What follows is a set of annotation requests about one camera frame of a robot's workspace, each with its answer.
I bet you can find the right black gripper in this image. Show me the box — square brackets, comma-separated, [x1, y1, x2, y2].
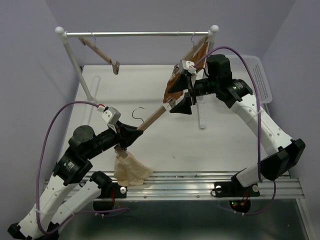
[167, 71, 219, 115]

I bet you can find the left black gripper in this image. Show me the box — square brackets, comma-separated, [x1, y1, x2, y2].
[87, 119, 145, 158]

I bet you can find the wooden clip hanger with beige underwear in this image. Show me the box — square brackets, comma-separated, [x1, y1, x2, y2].
[114, 97, 176, 154]

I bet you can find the beige underwear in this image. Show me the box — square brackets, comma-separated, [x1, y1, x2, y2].
[113, 151, 154, 187]

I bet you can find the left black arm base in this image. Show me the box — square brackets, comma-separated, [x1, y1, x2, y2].
[87, 182, 130, 217]

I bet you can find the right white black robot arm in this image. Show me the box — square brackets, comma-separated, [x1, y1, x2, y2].
[168, 54, 306, 195]

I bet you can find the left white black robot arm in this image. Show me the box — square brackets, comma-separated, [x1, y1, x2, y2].
[7, 121, 143, 240]

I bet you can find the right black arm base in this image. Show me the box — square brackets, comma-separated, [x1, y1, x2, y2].
[210, 181, 260, 214]

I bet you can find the brown underwear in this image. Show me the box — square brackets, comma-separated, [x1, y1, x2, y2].
[162, 37, 210, 105]

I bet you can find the wooden hanger with brown underwear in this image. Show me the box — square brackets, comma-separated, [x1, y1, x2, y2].
[171, 36, 209, 78]

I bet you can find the empty wooden clip hanger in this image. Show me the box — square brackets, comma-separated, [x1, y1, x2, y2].
[78, 32, 120, 75]

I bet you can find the white plastic basket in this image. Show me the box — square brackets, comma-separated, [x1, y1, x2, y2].
[226, 54, 273, 104]

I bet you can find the white clothes rack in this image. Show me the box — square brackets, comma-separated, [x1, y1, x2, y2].
[55, 24, 220, 129]

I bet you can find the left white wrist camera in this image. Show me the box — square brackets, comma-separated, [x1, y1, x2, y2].
[97, 104, 121, 126]

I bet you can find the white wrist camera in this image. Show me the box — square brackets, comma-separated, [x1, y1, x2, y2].
[97, 104, 121, 126]
[179, 60, 197, 75]

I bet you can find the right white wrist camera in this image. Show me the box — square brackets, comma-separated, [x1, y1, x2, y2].
[179, 60, 197, 75]

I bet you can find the aluminium mounting rail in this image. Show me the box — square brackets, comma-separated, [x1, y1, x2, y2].
[39, 170, 306, 201]

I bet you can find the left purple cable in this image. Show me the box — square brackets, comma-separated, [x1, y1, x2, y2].
[35, 100, 131, 236]

